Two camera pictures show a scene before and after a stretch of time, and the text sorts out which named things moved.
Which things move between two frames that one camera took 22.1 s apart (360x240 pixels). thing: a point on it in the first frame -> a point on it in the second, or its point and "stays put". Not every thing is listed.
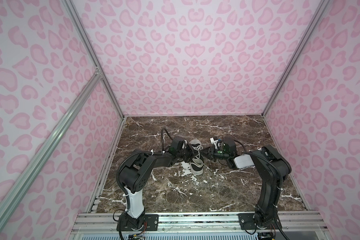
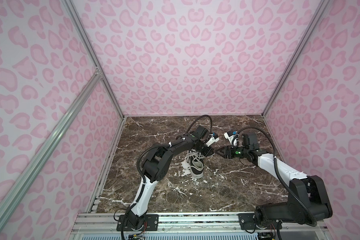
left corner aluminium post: [88, 44] stays put
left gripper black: [192, 153] -> [207, 152]
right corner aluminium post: [321, 6] stays put
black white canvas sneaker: [197, 165] stays put
